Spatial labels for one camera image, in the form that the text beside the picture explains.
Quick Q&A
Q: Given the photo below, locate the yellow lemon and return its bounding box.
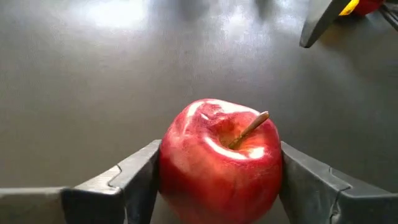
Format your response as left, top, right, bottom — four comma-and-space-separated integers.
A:
338, 0, 361, 16

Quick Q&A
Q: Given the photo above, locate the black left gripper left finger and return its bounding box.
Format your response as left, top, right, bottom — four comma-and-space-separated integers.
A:
0, 139, 162, 224

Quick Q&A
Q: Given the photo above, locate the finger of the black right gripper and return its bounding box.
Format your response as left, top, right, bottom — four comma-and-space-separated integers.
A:
300, 0, 352, 49

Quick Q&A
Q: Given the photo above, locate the black table mat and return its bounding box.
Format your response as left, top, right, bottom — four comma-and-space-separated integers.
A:
0, 0, 398, 224

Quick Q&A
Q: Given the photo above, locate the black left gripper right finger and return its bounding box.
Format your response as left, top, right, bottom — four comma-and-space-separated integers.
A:
279, 141, 398, 224

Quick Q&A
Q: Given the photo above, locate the red apple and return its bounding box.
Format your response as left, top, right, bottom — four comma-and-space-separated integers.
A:
158, 98, 284, 224
353, 0, 385, 16

